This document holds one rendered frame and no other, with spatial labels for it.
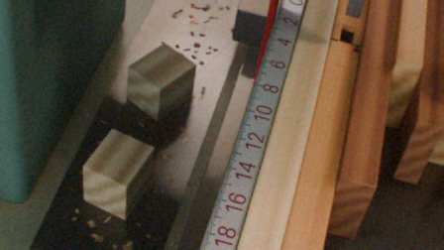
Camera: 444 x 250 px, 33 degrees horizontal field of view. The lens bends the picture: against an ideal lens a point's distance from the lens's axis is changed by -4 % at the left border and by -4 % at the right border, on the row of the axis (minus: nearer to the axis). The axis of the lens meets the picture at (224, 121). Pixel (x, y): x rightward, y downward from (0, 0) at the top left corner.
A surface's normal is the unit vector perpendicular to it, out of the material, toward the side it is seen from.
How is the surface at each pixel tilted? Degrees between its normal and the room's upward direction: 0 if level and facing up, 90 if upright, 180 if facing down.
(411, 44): 0
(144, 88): 90
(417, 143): 90
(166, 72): 0
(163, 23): 0
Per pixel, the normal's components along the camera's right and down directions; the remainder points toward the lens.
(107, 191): -0.42, 0.63
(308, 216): 0.12, -0.68
